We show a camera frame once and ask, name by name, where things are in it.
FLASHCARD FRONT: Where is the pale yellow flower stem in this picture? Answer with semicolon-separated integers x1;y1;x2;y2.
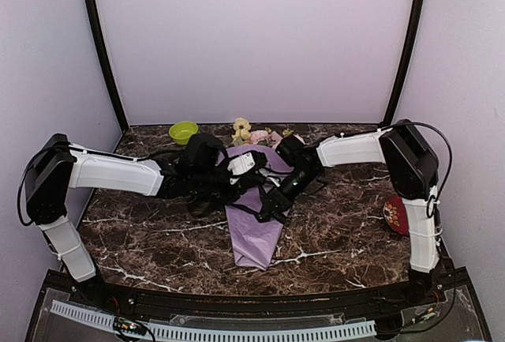
232;118;252;146

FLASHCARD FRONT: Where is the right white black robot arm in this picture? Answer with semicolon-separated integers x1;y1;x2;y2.
256;119;446;273

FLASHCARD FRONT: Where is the red floral pouch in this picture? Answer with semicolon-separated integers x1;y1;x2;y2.
382;196;409;236

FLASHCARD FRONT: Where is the black front rail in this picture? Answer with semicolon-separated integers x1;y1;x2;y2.
43;270;466;319

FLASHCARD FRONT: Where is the pink rose stem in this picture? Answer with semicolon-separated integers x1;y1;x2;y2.
250;130;271;146

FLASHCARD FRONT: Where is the black lanyard strap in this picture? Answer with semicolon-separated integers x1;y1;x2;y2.
187;167;293;224

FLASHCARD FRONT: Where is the right black frame post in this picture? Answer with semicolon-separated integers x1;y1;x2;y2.
380;0;424;126

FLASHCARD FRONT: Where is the pink carnation stem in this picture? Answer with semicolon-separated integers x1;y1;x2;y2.
271;129;305;144

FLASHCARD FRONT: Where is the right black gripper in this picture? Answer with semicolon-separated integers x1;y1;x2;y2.
259;166;320;219

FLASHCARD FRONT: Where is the white slotted cable duct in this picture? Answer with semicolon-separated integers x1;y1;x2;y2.
50;300;376;341

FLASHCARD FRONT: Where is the left black frame post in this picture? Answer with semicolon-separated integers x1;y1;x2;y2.
84;0;129;133

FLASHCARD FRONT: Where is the pink purple wrapping paper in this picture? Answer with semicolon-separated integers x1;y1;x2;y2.
225;145;293;270

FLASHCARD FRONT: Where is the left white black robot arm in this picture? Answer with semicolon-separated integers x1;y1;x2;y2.
17;133;266;307

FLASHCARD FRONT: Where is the black frame post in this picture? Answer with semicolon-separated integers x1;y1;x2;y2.
380;0;424;126
84;0;129;133

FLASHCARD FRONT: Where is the green plastic bowl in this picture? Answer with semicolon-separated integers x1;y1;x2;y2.
169;121;199;145

